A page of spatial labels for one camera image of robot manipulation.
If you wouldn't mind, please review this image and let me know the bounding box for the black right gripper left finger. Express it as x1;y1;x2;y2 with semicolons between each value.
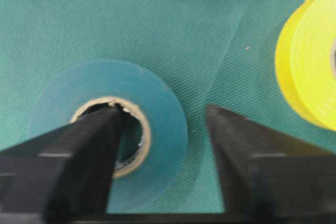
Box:
1;108;124;223

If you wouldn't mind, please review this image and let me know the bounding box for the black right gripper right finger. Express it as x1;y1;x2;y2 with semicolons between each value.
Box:
205;104;335;223

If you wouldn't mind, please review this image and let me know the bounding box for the teal green tape roll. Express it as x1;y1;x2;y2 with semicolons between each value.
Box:
28;60;187;214

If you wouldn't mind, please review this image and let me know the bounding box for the yellow tape roll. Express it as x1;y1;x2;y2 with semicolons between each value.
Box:
275;0;335;131

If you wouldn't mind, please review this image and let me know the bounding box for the green table cloth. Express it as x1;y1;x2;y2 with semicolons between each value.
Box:
1;0;335;213

